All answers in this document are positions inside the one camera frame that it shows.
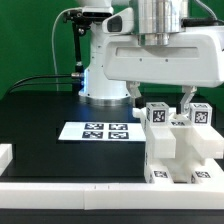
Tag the white chair back frame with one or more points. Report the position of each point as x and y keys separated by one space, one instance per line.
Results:
x=179 y=135

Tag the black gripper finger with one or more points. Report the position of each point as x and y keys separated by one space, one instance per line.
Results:
x=188 y=94
x=133 y=89

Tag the white chair seat with pegs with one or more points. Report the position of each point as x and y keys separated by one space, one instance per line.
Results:
x=179 y=168

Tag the white tagged cube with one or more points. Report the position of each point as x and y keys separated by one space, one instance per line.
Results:
x=200 y=113
x=157 y=113

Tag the white left border rail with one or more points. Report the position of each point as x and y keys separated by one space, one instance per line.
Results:
x=6 y=156

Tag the white marker sheet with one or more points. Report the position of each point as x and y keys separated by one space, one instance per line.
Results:
x=99 y=131

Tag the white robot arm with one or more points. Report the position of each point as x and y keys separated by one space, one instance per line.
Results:
x=155 y=41

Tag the white front border rail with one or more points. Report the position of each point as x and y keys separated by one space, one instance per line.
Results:
x=110 y=196

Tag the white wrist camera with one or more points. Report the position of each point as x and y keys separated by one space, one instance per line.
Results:
x=120 y=23

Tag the white right border rail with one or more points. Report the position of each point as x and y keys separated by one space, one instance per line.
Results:
x=215 y=171

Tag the black camera on stand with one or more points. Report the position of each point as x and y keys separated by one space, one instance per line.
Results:
x=81 y=19

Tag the white border rail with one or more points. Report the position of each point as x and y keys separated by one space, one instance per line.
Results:
x=110 y=196
x=215 y=171
x=6 y=156

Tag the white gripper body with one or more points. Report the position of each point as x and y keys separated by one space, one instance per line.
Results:
x=194 y=57

